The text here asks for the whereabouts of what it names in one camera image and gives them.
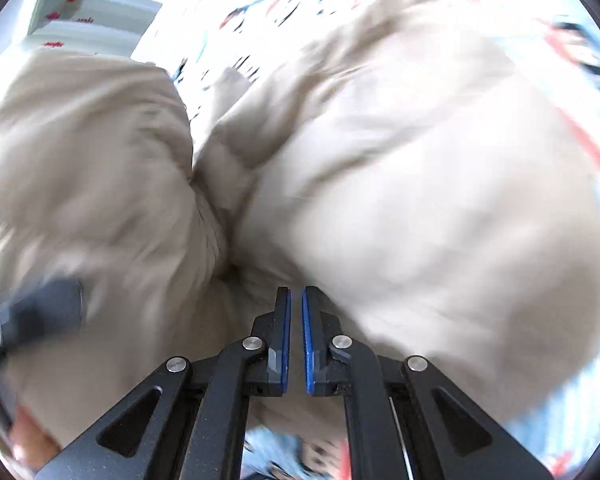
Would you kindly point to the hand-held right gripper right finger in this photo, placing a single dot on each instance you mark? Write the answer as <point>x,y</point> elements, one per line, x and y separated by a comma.
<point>307,340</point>

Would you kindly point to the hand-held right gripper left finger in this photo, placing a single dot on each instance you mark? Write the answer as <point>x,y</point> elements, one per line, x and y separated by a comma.
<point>286,340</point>

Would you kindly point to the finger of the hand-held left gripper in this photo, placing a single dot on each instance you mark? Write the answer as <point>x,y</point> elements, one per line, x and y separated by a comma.
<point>40,307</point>

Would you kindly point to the beige puffer jacket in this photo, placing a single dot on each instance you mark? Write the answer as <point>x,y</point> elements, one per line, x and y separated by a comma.
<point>405,210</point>

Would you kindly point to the person's left hand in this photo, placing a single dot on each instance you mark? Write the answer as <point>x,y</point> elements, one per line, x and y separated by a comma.
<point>32,435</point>

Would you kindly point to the blue striped monkey-print blanket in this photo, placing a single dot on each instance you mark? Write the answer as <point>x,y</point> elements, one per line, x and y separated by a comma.
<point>575,45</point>

